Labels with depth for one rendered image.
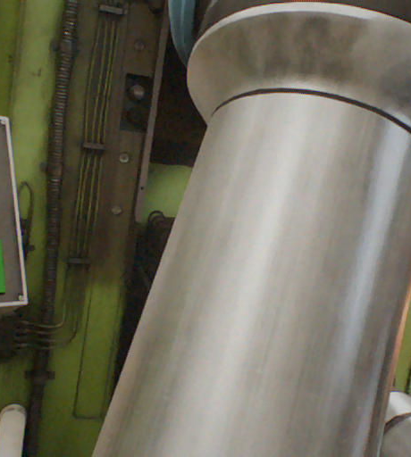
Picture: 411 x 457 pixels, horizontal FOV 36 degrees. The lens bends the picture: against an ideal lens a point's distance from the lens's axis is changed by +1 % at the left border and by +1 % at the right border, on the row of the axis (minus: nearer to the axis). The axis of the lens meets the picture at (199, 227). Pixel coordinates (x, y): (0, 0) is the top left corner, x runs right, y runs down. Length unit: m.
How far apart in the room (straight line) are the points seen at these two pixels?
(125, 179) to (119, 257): 0.15
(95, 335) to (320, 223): 1.08
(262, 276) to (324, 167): 0.04
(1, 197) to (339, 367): 0.78
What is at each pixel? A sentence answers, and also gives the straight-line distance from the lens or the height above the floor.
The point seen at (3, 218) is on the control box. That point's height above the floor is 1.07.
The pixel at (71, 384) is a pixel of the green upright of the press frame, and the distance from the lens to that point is 1.28.
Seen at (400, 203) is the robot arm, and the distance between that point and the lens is 0.20.
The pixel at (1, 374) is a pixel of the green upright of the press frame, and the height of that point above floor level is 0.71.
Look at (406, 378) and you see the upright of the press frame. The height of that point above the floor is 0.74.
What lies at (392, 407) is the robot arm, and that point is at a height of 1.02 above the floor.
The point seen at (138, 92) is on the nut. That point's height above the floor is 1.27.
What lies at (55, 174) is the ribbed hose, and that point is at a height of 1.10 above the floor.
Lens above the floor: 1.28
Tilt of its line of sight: 12 degrees down
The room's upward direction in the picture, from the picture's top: 10 degrees clockwise
